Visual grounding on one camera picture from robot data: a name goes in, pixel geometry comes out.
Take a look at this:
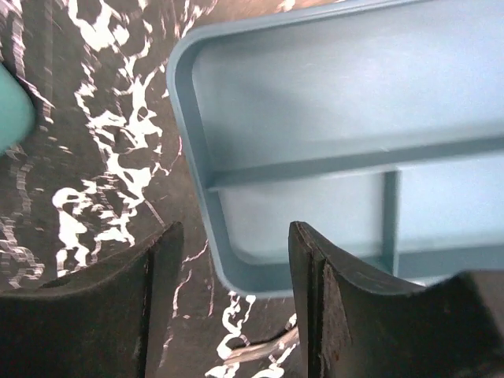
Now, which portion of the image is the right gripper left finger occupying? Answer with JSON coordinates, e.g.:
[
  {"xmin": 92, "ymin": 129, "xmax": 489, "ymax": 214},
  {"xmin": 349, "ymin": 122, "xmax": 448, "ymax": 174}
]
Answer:
[{"xmin": 1, "ymin": 222, "xmax": 184, "ymax": 377}]

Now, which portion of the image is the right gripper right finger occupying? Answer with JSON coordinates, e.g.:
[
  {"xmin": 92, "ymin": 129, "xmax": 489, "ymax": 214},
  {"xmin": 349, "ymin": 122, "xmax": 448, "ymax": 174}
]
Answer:
[{"xmin": 288, "ymin": 221, "xmax": 503, "ymax": 377}]

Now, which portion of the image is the teal divided tray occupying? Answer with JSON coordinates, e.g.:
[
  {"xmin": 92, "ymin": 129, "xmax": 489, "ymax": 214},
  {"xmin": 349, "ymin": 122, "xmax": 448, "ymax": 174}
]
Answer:
[{"xmin": 167, "ymin": 1, "xmax": 503, "ymax": 298}]

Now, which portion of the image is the teal medicine kit box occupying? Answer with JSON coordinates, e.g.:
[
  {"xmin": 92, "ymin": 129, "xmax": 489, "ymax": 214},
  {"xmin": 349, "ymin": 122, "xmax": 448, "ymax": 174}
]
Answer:
[{"xmin": 0, "ymin": 64, "xmax": 35, "ymax": 155}]

